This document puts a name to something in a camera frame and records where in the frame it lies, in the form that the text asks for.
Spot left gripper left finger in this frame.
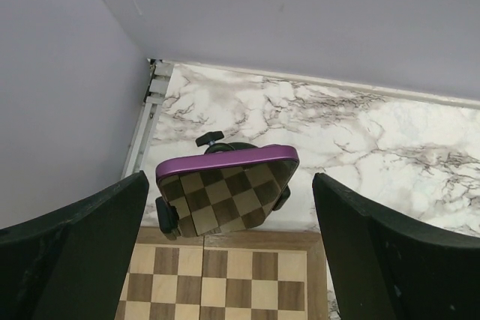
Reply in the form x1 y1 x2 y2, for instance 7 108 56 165
1 172 149 319

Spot wooden chessboard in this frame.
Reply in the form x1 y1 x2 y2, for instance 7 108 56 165
115 227 329 319

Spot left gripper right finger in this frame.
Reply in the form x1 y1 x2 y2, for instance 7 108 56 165
312 173 479 319

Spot phone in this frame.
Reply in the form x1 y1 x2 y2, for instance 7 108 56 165
154 144 300 238

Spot black pole stand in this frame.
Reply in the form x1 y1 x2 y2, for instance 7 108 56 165
154 130 293 240

